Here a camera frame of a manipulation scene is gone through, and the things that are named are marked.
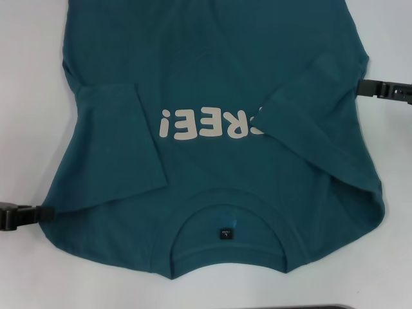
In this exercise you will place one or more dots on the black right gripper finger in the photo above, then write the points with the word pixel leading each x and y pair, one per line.
pixel 383 90

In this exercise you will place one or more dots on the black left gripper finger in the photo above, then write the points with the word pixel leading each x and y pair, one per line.
pixel 29 216

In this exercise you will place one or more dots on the teal T-shirt with FREE print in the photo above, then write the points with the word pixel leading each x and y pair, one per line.
pixel 209 64

